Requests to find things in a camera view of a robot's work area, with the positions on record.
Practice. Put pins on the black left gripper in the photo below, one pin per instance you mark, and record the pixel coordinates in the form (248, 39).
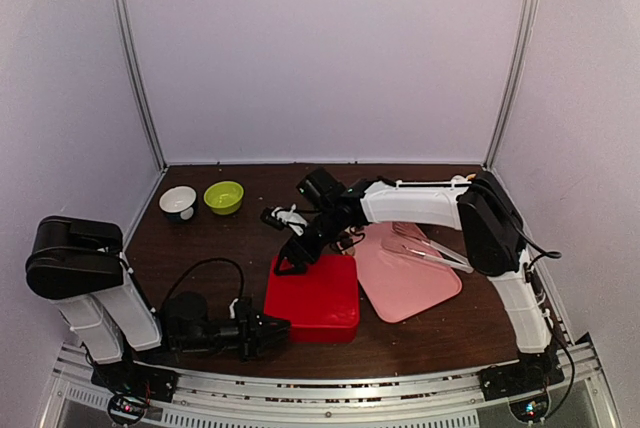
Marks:
(250, 331)

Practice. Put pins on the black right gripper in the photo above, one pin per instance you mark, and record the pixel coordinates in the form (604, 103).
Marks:
(289, 252)

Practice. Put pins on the red tin box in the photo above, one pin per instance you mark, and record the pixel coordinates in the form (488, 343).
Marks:
(323, 334)

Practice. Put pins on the red tin lid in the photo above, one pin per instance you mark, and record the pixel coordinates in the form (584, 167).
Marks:
(327, 294)

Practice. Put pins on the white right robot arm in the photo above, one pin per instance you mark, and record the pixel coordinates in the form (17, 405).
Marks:
(477, 206)

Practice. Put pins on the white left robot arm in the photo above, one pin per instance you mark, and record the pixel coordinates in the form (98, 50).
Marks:
(80, 267)

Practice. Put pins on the green plastic bowl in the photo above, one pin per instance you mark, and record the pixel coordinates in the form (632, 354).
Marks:
(224, 197)

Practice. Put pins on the pink plastic tray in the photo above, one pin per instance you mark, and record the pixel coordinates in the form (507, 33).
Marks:
(399, 287)

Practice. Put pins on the white ceramic bowl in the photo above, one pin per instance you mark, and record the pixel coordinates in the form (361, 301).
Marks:
(179, 204)

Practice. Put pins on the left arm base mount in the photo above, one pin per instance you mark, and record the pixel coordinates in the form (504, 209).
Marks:
(141, 381)

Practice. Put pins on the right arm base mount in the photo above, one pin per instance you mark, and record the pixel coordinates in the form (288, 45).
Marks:
(511, 380)

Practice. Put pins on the aluminium front rail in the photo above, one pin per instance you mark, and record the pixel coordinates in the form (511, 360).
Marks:
(441, 399)

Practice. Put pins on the aluminium frame post left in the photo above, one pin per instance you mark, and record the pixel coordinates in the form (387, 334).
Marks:
(137, 83)

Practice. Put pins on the aluminium frame post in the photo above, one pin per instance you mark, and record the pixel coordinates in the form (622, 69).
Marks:
(137, 83)
(527, 17)

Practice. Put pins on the aluminium frame post right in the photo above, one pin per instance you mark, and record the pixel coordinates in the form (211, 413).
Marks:
(527, 17)

